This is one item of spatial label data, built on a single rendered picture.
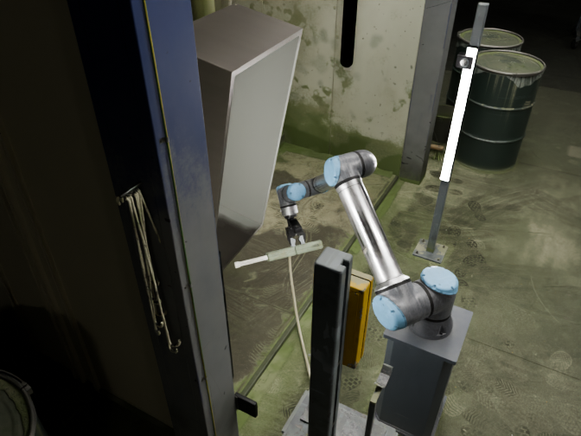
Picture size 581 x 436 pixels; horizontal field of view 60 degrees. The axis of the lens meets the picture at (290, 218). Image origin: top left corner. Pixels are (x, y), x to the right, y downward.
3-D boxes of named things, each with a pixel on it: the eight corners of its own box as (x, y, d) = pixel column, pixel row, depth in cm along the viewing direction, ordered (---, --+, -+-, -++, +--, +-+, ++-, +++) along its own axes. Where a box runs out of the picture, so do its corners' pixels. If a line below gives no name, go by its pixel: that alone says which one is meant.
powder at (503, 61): (471, 50, 434) (471, 49, 433) (538, 55, 424) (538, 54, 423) (474, 73, 392) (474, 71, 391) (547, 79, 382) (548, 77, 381)
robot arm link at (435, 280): (460, 312, 207) (469, 281, 197) (427, 327, 201) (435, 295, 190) (435, 289, 218) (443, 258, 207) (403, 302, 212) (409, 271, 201)
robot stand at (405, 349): (446, 398, 258) (473, 311, 220) (430, 448, 237) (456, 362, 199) (389, 374, 270) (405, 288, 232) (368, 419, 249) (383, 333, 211)
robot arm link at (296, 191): (307, 179, 261) (297, 182, 272) (287, 184, 256) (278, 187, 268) (312, 196, 261) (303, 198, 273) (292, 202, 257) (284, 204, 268)
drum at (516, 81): (450, 138, 487) (469, 47, 434) (513, 145, 476) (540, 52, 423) (450, 169, 441) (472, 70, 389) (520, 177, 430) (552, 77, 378)
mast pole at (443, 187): (425, 252, 351) (477, 3, 254) (427, 247, 355) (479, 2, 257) (432, 254, 349) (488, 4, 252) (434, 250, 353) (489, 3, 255)
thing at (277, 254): (311, 240, 292) (322, 239, 270) (314, 247, 292) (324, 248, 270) (230, 259, 281) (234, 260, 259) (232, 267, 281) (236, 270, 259)
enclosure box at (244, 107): (150, 259, 266) (151, 38, 187) (213, 201, 309) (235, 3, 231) (207, 288, 258) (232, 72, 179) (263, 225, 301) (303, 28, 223)
